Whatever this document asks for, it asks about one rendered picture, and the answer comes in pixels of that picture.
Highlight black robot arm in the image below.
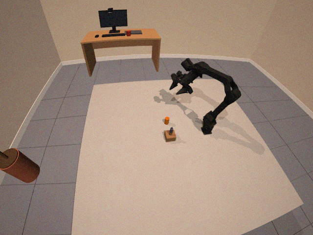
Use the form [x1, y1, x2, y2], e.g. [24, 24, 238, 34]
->
[181, 58, 241, 135]

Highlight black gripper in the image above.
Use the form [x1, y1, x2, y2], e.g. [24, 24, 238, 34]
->
[169, 73, 193, 95]

